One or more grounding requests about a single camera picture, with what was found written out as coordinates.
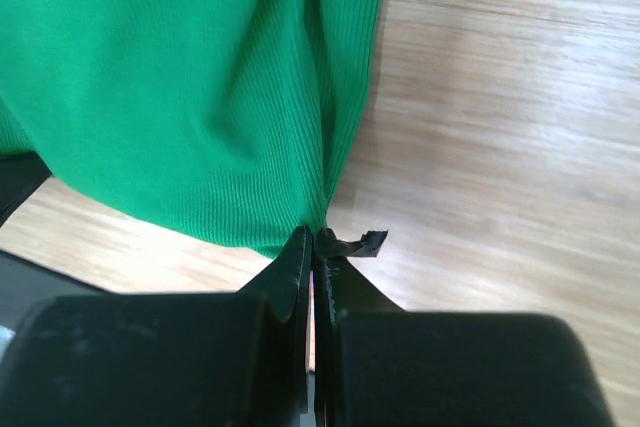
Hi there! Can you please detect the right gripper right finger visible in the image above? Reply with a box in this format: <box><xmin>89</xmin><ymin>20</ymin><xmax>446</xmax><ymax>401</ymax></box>
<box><xmin>313</xmin><ymin>228</ymin><xmax>401</xmax><ymax>426</ymax></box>

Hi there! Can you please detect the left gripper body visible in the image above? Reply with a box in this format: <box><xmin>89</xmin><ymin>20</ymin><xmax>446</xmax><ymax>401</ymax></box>
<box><xmin>0</xmin><ymin>153</ymin><xmax>50</xmax><ymax>225</ymax></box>

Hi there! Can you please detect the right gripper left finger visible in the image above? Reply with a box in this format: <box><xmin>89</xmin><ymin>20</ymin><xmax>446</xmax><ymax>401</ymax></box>
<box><xmin>239</xmin><ymin>227</ymin><xmax>313</xmax><ymax>426</ymax></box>

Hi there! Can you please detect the green tank top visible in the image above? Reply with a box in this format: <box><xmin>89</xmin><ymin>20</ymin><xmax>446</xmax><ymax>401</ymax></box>
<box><xmin>1</xmin><ymin>0</ymin><xmax>382</xmax><ymax>257</ymax></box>

